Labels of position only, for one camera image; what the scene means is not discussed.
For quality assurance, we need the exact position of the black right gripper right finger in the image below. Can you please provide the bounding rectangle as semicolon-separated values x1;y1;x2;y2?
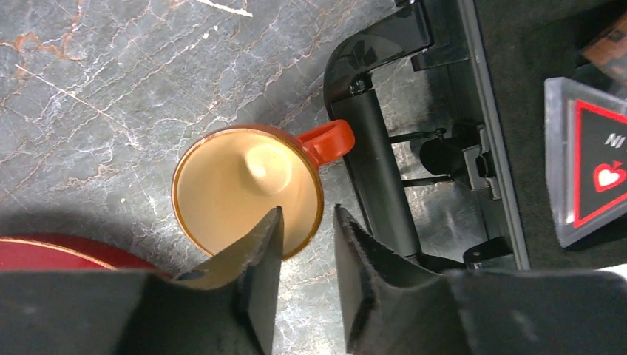
333;206;626;354

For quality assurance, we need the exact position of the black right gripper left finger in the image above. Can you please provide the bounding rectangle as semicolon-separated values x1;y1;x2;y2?
1;207;284;354

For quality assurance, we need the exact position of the small orange cup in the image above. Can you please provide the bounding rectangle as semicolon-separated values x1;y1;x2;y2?
172;120;356;259

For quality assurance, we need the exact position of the black poker chip case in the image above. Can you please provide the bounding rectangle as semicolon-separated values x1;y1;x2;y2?
323;1;626;268

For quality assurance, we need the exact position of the round red tray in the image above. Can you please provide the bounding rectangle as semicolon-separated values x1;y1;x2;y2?
1;233;170;278

